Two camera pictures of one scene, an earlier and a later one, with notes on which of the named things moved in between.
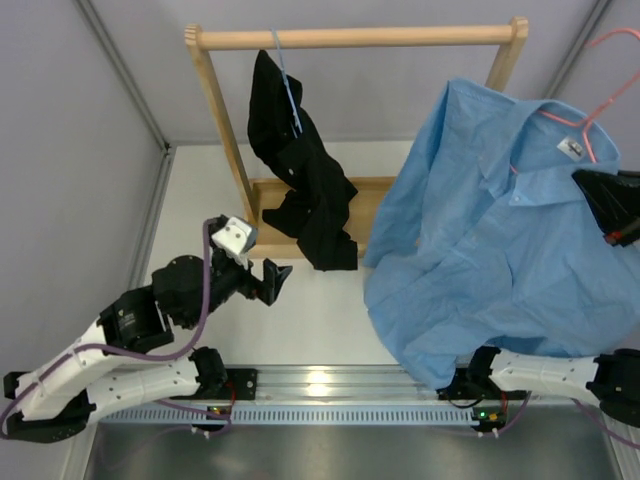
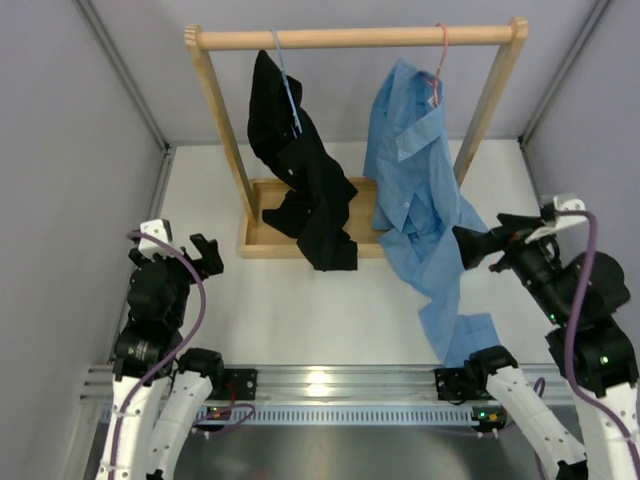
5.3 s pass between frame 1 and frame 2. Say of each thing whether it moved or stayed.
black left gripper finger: moved
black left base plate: stayed
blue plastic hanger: stayed
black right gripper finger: moved
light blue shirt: moved
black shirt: stayed
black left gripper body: moved
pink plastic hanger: moved
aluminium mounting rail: stayed
